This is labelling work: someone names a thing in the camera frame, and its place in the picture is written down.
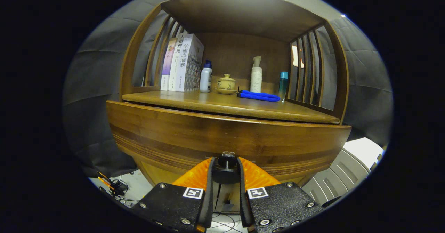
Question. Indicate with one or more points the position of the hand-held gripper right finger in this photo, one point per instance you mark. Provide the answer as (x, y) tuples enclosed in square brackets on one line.
[(278, 205)]

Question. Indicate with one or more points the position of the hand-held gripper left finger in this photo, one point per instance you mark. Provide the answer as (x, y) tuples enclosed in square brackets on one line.
[(174, 205)]

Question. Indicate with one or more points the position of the wooden drawer with black knob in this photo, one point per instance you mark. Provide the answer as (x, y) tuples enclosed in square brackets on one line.
[(174, 132)]

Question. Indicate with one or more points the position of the wooden countertop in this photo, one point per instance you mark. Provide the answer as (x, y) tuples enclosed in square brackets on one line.
[(208, 102)]

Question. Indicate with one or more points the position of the brown wooden cabinet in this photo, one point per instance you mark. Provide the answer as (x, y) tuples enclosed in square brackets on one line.
[(243, 17)]

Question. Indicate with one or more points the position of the blue folded cloth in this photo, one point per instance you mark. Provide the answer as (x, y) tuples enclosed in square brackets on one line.
[(259, 96)]

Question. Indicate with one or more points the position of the clear blue bottle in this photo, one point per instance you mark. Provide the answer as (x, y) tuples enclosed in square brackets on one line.
[(283, 87)]

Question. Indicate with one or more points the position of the white pump bottle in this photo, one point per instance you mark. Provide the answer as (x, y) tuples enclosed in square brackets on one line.
[(256, 80)]

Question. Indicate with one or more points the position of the white bottle with blue cap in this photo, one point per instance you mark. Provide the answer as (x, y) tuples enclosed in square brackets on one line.
[(205, 80)]

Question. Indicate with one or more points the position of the yellow lidded teacup with saucer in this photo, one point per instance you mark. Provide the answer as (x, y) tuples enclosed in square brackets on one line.
[(226, 84)]

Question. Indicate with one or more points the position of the plain white book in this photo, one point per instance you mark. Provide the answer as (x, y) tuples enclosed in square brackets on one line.
[(175, 69)]

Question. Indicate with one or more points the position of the white patterned book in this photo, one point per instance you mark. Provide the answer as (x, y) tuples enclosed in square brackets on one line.
[(189, 69)]

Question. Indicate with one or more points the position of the purple book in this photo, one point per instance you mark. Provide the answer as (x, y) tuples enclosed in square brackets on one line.
[(167, 66)]

